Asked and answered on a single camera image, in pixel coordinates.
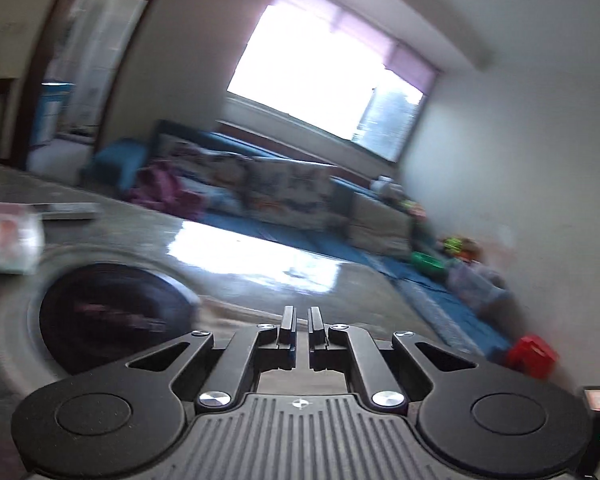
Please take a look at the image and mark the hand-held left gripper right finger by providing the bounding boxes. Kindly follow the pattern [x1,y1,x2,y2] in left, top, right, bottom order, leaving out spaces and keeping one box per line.
[307,305,486,409]

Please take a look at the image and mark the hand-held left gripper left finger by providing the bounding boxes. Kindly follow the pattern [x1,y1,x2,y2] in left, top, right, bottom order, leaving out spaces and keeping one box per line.
[124,305,298,409]

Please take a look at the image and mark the red plastic stool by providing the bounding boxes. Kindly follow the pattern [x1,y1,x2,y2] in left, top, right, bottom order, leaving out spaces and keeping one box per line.
[505,335,561,381]

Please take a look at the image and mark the grey pillow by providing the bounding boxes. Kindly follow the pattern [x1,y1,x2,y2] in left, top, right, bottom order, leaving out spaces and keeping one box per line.
[347,192,416,261]

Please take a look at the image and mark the green plastic basin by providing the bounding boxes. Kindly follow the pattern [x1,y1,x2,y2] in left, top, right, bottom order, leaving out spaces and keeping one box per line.
[410,250,451,278]

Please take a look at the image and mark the brown and green plush toy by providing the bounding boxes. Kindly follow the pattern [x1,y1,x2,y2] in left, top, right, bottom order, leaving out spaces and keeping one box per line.
[440,235,481,263]

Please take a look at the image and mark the clear plastic storage box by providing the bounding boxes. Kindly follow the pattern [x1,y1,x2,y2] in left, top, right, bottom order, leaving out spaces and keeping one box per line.
[447,260,511,311]

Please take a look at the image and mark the round black induction cooktop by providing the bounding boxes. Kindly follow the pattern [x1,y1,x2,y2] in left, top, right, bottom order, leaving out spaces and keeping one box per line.
[30,260,201,376]

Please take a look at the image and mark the maroon cloth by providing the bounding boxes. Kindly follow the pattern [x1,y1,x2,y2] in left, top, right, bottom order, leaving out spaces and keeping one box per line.
[130,160,206,221]

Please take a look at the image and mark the blue sofa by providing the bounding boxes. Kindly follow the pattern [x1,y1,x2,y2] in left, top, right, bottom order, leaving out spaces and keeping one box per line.
[82,120,421,266]

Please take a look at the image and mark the white remote control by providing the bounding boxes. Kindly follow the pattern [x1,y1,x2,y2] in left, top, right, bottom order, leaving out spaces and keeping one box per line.
[37,201,101,222]

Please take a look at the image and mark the window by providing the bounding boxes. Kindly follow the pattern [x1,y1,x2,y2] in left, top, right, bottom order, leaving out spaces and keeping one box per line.
[225,0,438,163]

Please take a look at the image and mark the white tissue pack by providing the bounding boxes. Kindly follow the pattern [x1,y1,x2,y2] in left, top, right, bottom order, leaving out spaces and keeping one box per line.
[0,202,46,276]

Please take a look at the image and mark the blue cabinet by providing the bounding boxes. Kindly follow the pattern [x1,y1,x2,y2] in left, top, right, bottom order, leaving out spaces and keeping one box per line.
[32,81,76,148]

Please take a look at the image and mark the dark wooden door frame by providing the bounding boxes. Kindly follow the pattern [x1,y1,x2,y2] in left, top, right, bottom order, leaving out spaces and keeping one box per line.
[10,0,176,171]

